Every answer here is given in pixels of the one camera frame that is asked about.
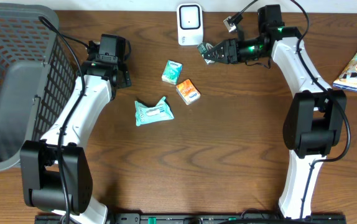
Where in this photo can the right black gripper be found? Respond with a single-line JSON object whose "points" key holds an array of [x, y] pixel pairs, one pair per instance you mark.
{"points": [[226, 46]]}

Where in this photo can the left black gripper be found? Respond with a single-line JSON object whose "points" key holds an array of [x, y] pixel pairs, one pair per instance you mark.
{"points": [[126, 78]]}

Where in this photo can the dark green round-label box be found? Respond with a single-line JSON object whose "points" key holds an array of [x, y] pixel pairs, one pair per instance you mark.
{"points": [[203, 48]]}

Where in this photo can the orange tissue pack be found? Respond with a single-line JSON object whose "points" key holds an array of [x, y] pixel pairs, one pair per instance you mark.
{"points": [[188, 92]]}

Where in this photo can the teal tissue pack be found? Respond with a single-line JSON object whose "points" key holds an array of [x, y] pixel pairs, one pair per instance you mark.
{"points": [[172, 72]]}

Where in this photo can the teal wet wipes pack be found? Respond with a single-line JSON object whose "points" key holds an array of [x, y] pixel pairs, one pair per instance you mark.
{"points": [[146, 115]]}

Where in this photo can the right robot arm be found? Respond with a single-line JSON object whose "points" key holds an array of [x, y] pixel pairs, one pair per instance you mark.
{"points": [[316, 129]]}

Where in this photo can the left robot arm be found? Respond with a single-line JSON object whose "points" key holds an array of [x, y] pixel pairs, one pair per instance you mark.
{"points": [[55, 173]]}

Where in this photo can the white barcode scanner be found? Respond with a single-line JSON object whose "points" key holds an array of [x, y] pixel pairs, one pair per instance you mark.
{"points": [[189, 24]]}

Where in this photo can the grey plastic mesh basket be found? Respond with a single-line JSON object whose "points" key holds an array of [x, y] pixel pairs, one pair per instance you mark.
{"points": [[36, 78]]}

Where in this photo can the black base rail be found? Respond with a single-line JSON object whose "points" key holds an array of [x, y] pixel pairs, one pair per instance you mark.
{"points": [[135, 218]]}

